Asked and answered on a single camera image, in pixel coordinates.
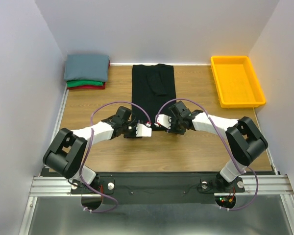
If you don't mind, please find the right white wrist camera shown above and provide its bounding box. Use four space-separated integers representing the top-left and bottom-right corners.
155 114 172 130

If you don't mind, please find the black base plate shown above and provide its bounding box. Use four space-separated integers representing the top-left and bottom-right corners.
69 172 245 209

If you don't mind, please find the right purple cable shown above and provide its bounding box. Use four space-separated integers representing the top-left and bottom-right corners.
154 98 259 212

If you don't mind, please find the folded grey-blue t-shirt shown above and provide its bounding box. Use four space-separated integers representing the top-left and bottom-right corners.
64 54 110 82

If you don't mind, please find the aluminium mounting rail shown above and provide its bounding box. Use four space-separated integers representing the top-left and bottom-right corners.
29 175 294 197

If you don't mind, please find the purple cable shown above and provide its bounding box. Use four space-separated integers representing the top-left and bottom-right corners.
78 101 152 213
154 98 259 212

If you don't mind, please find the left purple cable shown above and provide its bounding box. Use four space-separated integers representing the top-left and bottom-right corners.
78 101 152 213

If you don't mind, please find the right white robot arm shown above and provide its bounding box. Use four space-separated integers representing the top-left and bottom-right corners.
156 100 268 190

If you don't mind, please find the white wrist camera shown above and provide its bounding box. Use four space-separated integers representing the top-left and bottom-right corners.
155 114 172 130
134 123 152 138

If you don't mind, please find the folded green t-shirt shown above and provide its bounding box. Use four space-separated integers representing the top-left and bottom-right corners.
67 80 105 88

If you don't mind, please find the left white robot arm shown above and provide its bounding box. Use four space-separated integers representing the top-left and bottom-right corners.
43 106 151 186

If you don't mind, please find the yellow plastic tray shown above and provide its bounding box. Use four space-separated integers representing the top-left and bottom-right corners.
210 56 266 108

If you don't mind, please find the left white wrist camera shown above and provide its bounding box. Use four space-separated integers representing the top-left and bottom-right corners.
134 123 152 138

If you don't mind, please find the black t-shirt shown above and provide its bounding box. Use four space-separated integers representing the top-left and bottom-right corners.
132 64 176 131

